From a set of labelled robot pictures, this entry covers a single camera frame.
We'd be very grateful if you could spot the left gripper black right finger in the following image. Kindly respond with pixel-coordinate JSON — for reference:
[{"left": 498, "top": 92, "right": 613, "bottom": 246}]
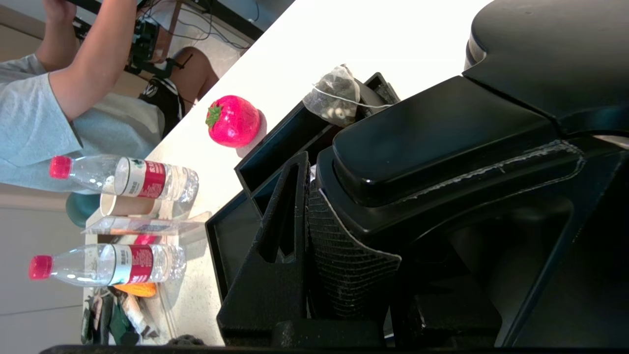
[{"left": 393, "top": 231, "right": 502, "bottom": 346}]

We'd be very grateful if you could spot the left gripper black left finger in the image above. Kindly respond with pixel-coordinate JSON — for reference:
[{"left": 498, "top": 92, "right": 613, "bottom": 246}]
[{"left": 217, "top": 151, "right": 402, "bottom": 346}]

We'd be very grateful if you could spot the black electric kettle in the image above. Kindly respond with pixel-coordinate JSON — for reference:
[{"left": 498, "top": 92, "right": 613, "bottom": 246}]
[{"left": 314, "top": 0, "right": 629, "bottom": 347}]

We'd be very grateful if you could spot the clear pyramid tea bag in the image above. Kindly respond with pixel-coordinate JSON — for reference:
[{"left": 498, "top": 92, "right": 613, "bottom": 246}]
[{"left": 302, "top": 64, "right": 394, "bottom": 127}]

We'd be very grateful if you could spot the black rectangular serving tray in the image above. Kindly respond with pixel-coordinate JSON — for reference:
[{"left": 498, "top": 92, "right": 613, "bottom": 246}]
[{"left": 205, "top": 189, "right": 266, "bottom": 300}]

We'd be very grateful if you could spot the orange fruit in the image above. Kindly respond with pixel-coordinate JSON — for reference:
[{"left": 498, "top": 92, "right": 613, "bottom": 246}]
[{"left": 115, "top": 283, "right": 158, "bottom": 298}]

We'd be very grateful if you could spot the clear water bottle red cap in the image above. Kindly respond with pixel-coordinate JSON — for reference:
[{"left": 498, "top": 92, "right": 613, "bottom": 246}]
[
  {"left": 49, "top": 155, "right": 200, "bottom": 205},
  {"left": 29, "top": 243, "right": 187, "bottom": 287}
]

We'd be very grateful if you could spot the black compartment organizer box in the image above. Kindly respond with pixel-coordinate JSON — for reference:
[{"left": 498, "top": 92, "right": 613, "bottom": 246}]
[{"left": 235, "top": 72, "right": 401, "bottom": 217}]

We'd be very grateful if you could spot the white paper cup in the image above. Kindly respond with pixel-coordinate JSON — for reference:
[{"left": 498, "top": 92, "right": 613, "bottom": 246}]
[{"left": 100, "top": 193, "right": 163, "bottom": 217}]

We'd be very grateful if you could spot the red strawberry toy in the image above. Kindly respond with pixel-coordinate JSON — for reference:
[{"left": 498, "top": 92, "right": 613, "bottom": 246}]
[{"left": 205, "top": 95, "right": 262, "bottom": 148}]

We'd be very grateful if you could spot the teal round stool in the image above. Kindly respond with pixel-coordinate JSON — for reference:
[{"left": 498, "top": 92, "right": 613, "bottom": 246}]
[{"left": 65, "top": 192, "right": 101, "bottom": 228}]

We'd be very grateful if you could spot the person in grey shirt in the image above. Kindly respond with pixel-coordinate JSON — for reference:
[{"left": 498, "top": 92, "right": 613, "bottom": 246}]
[{"left": 0, "top": 0, "right": 219, "bottom": 192}]

